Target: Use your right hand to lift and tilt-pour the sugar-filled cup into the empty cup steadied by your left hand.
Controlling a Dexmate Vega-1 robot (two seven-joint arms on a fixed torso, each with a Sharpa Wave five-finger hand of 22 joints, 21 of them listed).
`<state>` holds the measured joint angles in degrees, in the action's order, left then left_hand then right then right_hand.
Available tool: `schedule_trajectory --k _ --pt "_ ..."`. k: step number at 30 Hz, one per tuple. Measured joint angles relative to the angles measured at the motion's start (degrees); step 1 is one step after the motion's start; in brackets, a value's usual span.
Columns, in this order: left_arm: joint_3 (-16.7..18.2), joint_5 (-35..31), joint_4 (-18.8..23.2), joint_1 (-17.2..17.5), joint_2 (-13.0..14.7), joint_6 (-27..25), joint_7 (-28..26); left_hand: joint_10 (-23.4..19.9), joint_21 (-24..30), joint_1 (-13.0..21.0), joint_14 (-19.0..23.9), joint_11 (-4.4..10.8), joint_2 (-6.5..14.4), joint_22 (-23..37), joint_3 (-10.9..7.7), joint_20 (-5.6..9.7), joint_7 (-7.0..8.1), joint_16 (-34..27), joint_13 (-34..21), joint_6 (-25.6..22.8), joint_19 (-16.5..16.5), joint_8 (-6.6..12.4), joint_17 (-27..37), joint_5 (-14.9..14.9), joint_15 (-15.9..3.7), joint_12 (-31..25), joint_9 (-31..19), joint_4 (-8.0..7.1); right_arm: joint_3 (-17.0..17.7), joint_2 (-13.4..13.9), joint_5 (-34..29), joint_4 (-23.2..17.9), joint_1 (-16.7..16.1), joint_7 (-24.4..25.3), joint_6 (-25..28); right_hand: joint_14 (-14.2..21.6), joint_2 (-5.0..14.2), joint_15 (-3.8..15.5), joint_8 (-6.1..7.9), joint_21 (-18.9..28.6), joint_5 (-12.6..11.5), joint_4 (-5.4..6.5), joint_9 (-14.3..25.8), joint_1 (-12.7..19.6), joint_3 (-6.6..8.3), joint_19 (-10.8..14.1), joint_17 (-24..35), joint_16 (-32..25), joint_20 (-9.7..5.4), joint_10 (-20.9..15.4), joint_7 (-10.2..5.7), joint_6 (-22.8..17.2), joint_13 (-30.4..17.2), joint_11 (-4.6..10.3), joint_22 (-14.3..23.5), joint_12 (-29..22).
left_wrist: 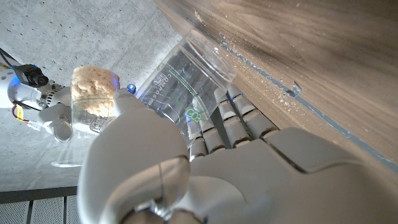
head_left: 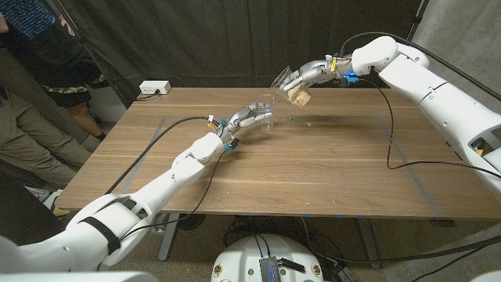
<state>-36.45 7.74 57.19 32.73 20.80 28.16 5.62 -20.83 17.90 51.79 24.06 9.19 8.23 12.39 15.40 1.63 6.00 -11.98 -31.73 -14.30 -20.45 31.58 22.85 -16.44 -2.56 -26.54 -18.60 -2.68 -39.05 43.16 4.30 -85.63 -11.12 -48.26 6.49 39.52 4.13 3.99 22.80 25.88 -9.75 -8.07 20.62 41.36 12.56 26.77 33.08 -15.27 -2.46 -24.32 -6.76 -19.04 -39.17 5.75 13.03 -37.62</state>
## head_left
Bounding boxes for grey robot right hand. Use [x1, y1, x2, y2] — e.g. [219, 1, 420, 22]
[279, 54, 353, 93]

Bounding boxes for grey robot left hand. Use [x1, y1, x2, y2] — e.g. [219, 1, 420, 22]
[216, 102, 274, 144]

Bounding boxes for clear cup with brown sugar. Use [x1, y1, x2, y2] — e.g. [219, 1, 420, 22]
[269, 65, 312, 108]

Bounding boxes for clear plastic cup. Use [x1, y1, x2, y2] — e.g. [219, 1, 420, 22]
[253, 93, 278, 132]

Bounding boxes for black backdrop curtain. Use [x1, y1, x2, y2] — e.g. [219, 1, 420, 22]
[58, 0, 426, 105]

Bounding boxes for white power strip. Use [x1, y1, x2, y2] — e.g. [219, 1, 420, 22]
[139, 80, 172, 96]

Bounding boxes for round black floor fan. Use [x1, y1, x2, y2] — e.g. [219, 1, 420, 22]
[178, 214, 207, 231]

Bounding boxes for white table leg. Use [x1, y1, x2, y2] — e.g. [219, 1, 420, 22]
[158, 213, 181, 262]

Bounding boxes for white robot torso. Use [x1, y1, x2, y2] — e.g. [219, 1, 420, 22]
[211, 233, 325, 282]

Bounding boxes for grey finned module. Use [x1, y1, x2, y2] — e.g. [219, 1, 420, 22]
[259, 256, 282, 282]

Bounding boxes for grey table leg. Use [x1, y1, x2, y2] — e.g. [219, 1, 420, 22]
[355, 218, 383, 270]

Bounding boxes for black power adapter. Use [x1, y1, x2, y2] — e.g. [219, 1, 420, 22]
[328, 264, 357, 282]

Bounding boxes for person in black shorts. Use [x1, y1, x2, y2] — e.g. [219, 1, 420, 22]
[0, 0, 114, 142]

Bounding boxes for person in khaki trousers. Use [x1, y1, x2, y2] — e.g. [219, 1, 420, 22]
[0, 88, 92, 188]

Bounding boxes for black blue left wrist camera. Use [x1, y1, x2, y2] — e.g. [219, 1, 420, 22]
[223, 136, 240, 154]

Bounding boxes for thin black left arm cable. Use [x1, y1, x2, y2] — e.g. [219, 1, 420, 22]
[99, 151, 228, 272]

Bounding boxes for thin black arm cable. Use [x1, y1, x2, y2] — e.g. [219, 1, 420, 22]
[359, 78, 501, 282]
[99, 151, 228, 272]

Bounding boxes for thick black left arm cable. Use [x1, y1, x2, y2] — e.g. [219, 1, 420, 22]
[104, 116, 220, 195]

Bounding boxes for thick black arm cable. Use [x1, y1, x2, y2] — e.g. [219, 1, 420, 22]
[312, 31, 501, 264]
[104, 116, 220, 195]

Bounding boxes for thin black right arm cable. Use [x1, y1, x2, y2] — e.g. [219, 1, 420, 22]
[359, 78, 501, 282]

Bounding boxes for black floor cable bundle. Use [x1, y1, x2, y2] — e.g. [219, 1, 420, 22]
[222, 215, 353, 275]

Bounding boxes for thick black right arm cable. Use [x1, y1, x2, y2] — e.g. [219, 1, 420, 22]
[312, 31, 501, 264]

